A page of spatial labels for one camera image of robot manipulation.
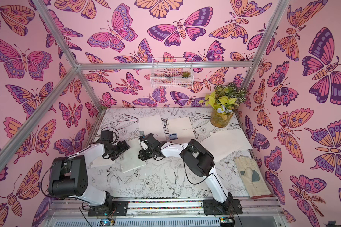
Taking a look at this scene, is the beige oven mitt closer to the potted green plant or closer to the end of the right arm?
the potted green plant

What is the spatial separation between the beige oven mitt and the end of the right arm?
0.51 meters

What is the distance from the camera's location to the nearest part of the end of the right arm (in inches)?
28.7

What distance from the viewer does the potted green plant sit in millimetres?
916

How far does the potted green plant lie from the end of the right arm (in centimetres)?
43

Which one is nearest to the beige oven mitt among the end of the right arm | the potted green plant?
the potted green plant

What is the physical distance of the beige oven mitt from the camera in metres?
0.79

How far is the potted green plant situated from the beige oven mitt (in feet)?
0.95
